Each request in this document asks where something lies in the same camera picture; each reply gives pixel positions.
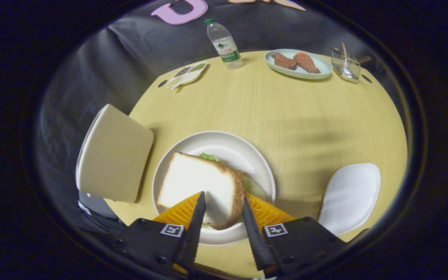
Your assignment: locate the white oval dish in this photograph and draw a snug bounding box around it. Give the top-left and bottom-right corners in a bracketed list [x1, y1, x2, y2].
[318, 163, 381, 236]

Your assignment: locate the clear plastic water bottle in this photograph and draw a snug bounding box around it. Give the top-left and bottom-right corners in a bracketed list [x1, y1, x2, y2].
[204, 18, 244, 70]

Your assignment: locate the green lettuce leaf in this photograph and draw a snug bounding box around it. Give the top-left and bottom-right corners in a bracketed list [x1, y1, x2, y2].
[198, 152, 269, 203]

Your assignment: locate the toasted bread slice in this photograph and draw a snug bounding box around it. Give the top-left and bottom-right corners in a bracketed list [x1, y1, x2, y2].
[156, 151, 245, 230]

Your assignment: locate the dark brown meat piece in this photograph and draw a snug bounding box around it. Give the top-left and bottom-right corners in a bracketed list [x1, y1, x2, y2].
[271, 52, 298, 70]

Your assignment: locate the light blue round plate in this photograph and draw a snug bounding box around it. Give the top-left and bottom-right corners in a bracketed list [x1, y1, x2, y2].
[264, 49, 333, 80]

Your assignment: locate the large white round plate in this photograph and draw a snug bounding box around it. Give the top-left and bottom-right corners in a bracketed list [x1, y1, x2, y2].
[152, 130, 277, 246]

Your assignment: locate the cream toaster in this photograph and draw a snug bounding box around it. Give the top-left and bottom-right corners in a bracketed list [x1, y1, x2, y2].
[75, 103, 154, 203]

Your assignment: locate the white divided seasoning dish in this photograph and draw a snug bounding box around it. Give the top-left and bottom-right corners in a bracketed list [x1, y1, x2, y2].
[165, 61, 208, 90]

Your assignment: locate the clear glass utensil holder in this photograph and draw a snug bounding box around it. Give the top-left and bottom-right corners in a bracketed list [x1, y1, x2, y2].
[331, 47, 362, 84]

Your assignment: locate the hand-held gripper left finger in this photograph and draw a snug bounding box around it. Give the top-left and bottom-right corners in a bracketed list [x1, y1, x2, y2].
[113, 191, 207, 278]

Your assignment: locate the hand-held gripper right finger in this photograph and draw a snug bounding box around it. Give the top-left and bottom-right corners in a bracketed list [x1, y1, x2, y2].
[241, 193, 349, 278]

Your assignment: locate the brown meat piece orange tip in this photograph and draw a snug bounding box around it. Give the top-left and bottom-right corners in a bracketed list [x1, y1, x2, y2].
[293, 52, 321, 74]

